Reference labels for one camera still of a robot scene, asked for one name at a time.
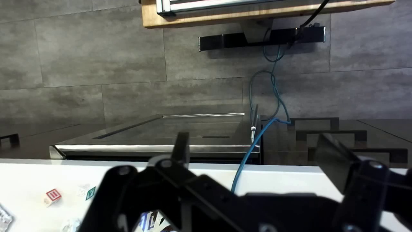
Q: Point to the dark drawer handle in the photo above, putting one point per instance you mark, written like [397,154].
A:
[357,137]

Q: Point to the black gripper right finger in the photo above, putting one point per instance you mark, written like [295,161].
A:
[369,188]

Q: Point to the small red white cube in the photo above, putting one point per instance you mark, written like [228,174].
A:
[52,196]

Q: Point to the black induction cooktop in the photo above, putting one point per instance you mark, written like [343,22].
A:
[213,138]

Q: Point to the black power strip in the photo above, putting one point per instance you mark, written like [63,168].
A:
[282,36]

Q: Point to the blue white paper bowl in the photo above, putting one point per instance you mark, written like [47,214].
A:
[154,222]

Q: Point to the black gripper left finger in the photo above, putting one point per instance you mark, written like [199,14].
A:
[188,203]

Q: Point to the silver metal rail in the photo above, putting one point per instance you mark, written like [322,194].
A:
[174,7]

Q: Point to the wooden shelf board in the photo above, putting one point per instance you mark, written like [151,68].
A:
[279,9]

